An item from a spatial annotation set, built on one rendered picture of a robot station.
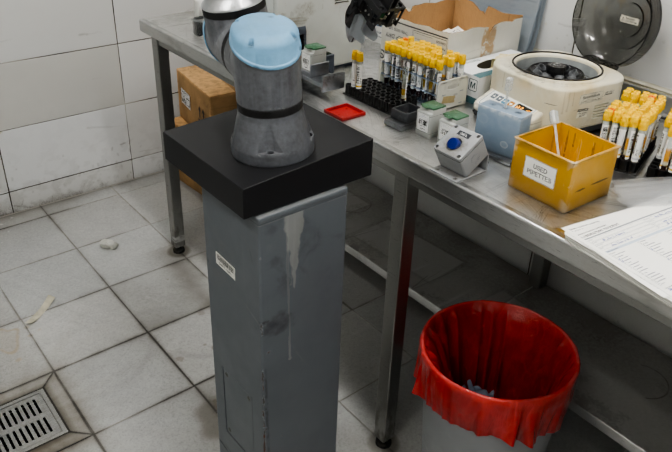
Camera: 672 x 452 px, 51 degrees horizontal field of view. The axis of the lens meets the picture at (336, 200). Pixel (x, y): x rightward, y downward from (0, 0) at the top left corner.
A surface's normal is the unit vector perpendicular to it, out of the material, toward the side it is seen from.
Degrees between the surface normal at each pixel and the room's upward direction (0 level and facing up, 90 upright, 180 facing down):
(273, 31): 9
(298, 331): 90
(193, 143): 4
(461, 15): 88
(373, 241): 0
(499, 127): 90
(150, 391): 0
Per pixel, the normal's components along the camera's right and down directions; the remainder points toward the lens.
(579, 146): -0.80, 0.27
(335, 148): -0.02, -0.85
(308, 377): 0.62, 0.40
